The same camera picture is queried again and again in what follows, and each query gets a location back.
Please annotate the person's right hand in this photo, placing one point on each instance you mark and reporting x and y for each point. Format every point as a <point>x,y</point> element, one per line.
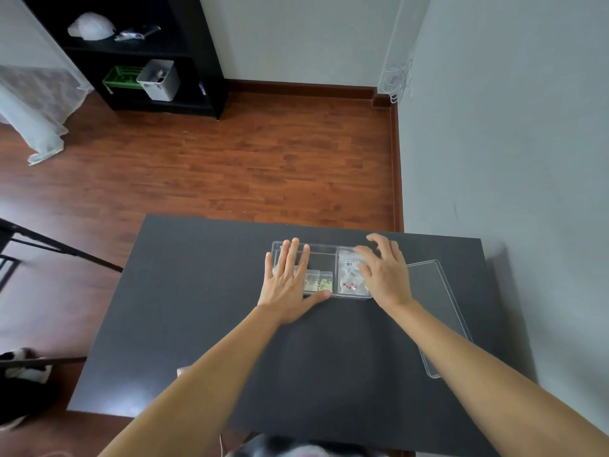
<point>390,280</point>

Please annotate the person's left hand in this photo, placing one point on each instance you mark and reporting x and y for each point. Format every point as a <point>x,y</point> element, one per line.
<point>284,299</point>

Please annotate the person's left little finger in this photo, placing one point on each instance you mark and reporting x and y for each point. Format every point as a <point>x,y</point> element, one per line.
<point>269,266</point>

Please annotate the person's left thumb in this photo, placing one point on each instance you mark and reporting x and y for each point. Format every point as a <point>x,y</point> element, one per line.
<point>318,297</point>

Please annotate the person's left middle finger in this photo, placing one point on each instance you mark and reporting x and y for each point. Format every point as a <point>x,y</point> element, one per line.
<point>292,259</point>

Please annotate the person's right middle finger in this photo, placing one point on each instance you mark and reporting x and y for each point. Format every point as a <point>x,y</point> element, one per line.
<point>380,241</point>

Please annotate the person's right thumb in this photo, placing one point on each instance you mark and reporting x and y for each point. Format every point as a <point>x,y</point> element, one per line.
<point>365,270</point>

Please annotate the clear plastic organizer box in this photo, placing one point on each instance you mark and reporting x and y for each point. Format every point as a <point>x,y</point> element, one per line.
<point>328,261</point>

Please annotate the person's left forearm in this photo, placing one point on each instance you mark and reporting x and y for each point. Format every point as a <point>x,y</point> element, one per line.
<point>204,390</point>

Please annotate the person's right forearm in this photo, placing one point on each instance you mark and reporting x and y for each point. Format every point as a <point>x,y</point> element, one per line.
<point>480,375</point>

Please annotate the small bag of green beads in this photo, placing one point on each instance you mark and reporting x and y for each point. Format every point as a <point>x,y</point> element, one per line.
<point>322,283</point>

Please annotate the small bag with white label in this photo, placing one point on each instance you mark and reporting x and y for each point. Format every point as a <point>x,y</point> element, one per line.
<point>349,259</point>

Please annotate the small bag of red parts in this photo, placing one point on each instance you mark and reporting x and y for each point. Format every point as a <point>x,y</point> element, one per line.
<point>351,284</point>

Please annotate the clear plastic box lid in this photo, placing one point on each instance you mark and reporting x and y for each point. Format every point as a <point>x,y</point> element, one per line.
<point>435,304</point>

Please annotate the black and white clothing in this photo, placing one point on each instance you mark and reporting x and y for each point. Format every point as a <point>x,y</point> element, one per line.
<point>304,449</point>

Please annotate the white plastic bin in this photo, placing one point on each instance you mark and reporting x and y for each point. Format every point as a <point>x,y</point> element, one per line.
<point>159,80</point>

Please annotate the black shelf unit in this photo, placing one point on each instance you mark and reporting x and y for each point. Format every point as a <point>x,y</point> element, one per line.
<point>200,52</point>

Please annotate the black metal stand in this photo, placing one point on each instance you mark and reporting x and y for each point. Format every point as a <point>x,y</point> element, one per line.
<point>43,242</point>

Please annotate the green plastic basket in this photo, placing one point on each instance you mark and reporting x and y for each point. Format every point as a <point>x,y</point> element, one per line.
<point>121,77</point>

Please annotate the black metal bar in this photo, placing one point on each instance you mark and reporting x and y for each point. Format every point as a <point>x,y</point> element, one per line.
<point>43,362</point>

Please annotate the silver foil wrapper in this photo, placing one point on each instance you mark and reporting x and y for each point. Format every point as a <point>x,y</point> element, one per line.
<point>137,33</point>

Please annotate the black and white bag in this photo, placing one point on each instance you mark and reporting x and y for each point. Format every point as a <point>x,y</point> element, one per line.
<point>24,390</point>

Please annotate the white sheer curtain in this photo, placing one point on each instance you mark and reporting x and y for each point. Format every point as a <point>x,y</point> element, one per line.
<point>33,90</point>

